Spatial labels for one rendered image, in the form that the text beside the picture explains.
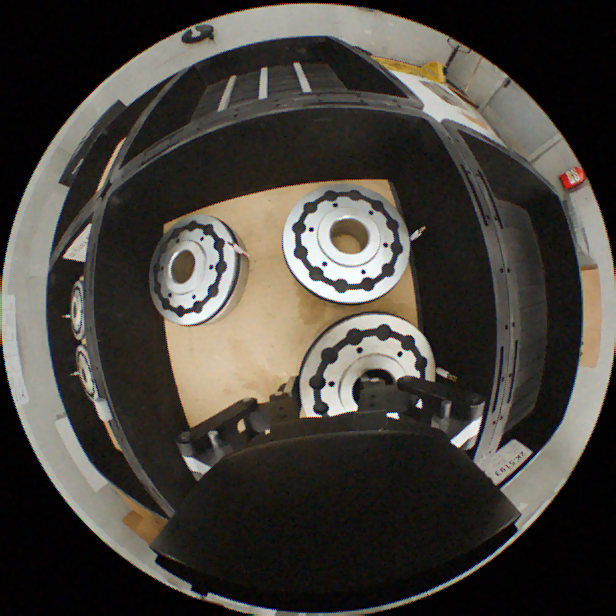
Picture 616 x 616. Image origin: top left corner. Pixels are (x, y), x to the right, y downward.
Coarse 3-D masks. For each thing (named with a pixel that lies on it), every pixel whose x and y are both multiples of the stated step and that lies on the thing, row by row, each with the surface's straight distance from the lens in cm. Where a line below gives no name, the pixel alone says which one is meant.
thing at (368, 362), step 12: (360, 360) 14; (372, 360) 14; (384, 360) 14; (396, 360) 15; (348, 372) 14; (360, 372) 14; (396, 372) 15; (348, 384) 14; (348, 396) 14; (348, 408) 15
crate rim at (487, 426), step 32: (224, 128) 16; (160, 160) 19; (448, 160) 16; (480, 192) 15; (96, 224) 23; (480, 224) 14; (96, 256) 20; (96, 288) 20; (96, 320) 19; (96, 352) 20; (128, 448) 22; (480, 448) 17
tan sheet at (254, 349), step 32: (288, 192) 22; (384, 192) 23; (256, 224) 21; (256, 256) 20; (256, 288) 20; (288, 288) 19; (224, 320) 21; (256, 320) 19; (288, 320) 19; (320, 320) 19; (416, 320) 21; (192, 352) 23; (224, 352) 21; (256, 352) 20; (288, 352) 19; (192, 384) 24; (224, 384) 22; (256, 384) 21; (192, 416) 27
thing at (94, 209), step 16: (96, 208) 25; (80, 224) 29; (64, 240) 37; (48, 272) 49; (48, 288) 49; (48, 320) 48; (48, 336) 48; (96, 384) 22; (112, 432) 24; (112, 480) 45; (144, 480) 25; (128, 496) 41
